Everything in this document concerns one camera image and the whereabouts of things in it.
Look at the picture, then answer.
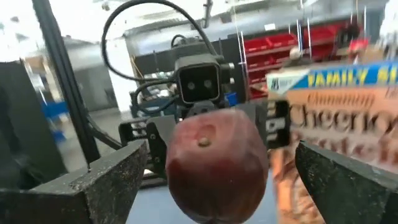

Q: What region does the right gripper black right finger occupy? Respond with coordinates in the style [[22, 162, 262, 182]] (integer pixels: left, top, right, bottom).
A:
[[294, 141, 398, 224]]

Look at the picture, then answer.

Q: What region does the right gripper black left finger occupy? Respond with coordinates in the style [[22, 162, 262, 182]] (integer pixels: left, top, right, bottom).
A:
[[0, 139, 147, 224]]

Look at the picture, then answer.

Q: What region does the blue bin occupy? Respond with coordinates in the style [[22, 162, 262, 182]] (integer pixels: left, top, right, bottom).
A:
[[40, 100, 68, 144]]

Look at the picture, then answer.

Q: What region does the black panel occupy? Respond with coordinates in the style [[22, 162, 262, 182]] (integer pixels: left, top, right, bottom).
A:
[[0, 60, 68, 189]]

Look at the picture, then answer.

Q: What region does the red apple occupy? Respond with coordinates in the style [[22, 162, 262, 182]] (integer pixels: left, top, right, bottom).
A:
[[165, 108, 270, 224]]

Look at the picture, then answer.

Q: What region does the orange Cheerios Protein cereal box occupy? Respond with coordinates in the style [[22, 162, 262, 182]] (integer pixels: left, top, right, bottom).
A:
[[266, 60, 398, 224]]

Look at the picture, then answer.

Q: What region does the grey metal cabinet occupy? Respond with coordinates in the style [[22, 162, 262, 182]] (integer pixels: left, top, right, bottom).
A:
[[73, 67, 119, 112]]

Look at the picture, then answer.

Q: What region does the shelf with red bins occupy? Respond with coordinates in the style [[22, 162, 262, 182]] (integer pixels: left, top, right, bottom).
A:
[[242, 20, 354, 100]]

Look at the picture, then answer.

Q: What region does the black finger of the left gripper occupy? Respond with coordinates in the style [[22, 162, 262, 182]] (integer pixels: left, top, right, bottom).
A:
[[235, 99, 292, 150], [146, 114, 177, 175]]

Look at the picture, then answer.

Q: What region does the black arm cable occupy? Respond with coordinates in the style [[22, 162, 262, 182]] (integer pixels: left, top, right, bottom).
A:
[[101, 0, 218, 82]]

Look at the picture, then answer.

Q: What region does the dark blue equipment case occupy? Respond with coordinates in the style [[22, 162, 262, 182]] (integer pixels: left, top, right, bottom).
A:
[[129, 95, 180, 121]]

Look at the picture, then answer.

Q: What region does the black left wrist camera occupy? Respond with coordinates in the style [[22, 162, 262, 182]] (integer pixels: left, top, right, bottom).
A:
[[173, 53, 225, 106]]

